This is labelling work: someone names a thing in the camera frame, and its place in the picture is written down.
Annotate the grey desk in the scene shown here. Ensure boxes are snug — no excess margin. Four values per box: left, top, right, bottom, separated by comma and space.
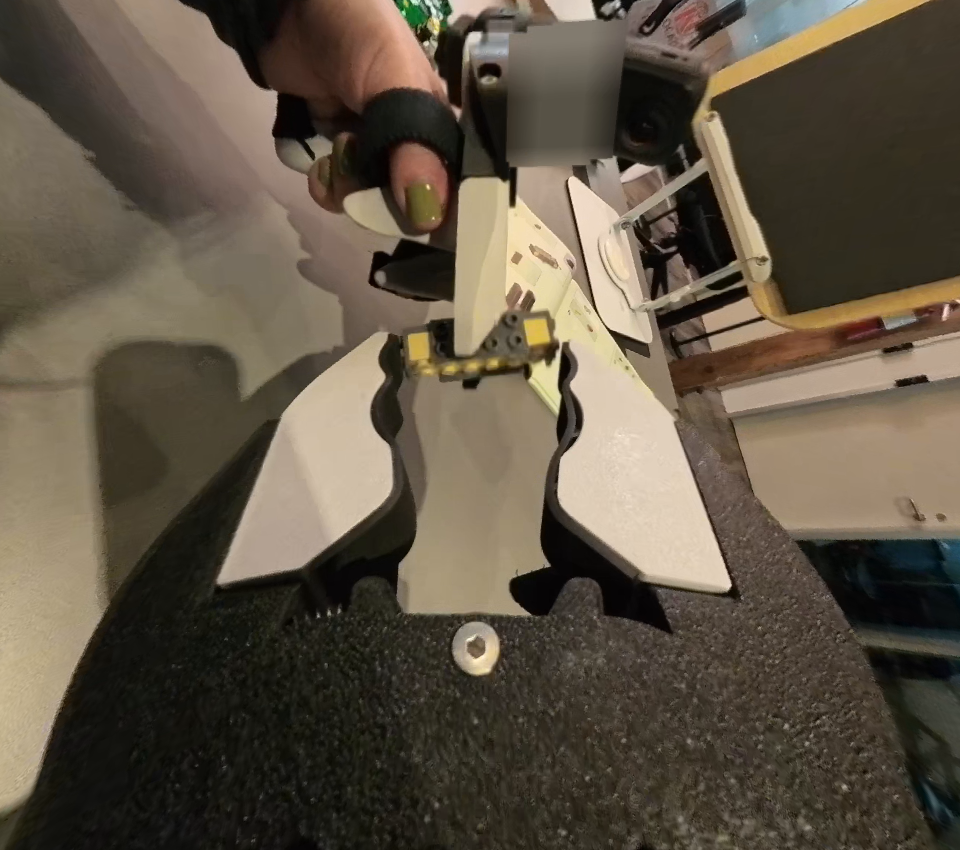
0, 0, 680, 821

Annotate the yellow grey brick assembly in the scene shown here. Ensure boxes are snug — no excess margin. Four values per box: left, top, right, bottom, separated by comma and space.
401, 311, 562, 386

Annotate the blue storage bin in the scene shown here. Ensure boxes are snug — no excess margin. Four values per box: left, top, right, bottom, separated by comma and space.
798, 541, 960, 648

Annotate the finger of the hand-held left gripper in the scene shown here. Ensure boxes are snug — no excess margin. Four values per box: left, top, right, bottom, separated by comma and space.
452, 175, 519, 357

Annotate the person's left hand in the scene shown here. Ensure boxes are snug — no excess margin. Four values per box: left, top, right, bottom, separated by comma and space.
257, 0, 462, 237

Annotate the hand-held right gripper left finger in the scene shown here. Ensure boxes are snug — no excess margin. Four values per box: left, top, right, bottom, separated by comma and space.
216, 332, 419, 594

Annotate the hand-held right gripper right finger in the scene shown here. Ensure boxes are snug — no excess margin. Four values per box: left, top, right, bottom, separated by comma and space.
541, 340, 736, 596

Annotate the brick instruction booklet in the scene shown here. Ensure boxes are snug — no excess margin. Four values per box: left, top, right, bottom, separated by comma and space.
506, 201, 680, 419

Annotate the white drawer cabinet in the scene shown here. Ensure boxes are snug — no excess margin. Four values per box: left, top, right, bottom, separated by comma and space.
720, 332, 960, 543

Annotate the black panel yellow rim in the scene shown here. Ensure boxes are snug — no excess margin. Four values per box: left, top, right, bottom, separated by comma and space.
691, 0, 960, 335

